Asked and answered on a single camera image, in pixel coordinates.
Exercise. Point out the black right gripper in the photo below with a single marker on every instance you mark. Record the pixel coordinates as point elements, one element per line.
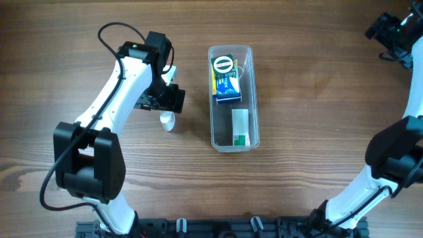
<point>403,57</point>

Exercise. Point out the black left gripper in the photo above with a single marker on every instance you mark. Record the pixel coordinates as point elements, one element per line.
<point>170,99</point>

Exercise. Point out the white spray bottle clear cap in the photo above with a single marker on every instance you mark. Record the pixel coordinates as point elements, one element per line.
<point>168,120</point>

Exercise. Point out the blue yellow lozenge box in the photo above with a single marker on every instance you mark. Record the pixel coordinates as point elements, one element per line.
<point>226,87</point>

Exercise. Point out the white green medicine box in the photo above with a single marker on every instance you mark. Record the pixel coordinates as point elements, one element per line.
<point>240,125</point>

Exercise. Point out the white blue plaster box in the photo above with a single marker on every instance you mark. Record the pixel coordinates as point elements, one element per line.
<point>227,100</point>

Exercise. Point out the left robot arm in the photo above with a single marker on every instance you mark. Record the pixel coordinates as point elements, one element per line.
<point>89,162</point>

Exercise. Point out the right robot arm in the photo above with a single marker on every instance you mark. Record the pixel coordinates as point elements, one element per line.
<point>393,159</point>

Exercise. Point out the clear plastic container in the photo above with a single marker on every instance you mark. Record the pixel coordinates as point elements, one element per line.
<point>221,114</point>

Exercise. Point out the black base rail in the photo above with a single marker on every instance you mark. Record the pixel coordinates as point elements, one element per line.
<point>282,227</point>

